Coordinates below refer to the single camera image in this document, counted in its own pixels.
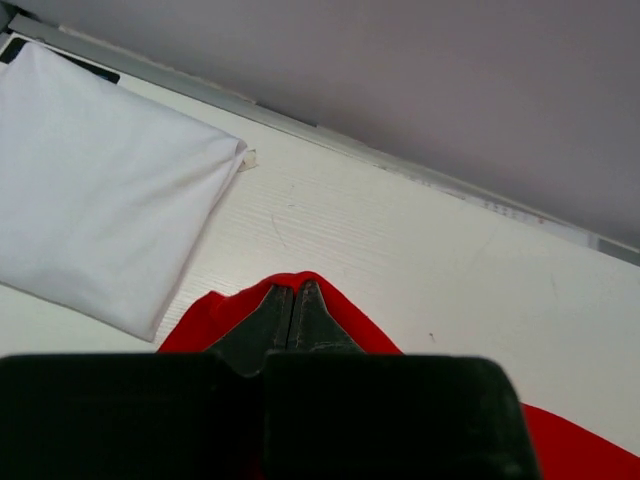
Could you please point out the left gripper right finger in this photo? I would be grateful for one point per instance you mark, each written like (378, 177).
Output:
(334, 411)

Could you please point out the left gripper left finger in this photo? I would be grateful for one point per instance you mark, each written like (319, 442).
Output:
(143, 416)

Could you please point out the red t shirt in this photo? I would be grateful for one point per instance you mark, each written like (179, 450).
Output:
(564, 449)

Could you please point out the folded white t shirt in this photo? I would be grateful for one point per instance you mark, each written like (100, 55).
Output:
(104, 193)

